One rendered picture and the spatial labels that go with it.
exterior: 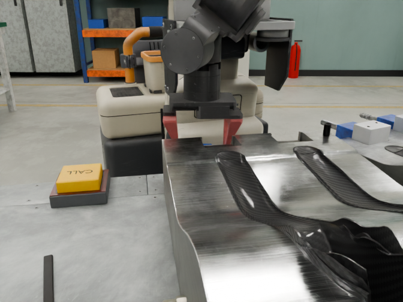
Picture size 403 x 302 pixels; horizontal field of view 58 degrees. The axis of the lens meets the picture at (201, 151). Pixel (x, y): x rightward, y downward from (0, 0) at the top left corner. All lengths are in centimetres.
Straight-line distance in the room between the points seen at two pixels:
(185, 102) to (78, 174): 19
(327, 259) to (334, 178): 26
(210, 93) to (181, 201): 22
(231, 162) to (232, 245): 24
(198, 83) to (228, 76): 38
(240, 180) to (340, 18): 575
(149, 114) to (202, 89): 59
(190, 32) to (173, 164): 16
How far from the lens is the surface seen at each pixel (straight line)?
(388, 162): 60
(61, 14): 589
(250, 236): 25
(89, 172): 57
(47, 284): 43
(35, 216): 56
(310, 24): 601
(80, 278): 43
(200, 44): 46
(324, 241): 28
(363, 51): 631
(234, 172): 45
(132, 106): 110
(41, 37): 604
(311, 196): 41
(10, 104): 435
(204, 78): 54
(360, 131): 67
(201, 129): 86
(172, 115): 57
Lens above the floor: 108
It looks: 22 degrees down
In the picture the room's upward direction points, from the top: straight up
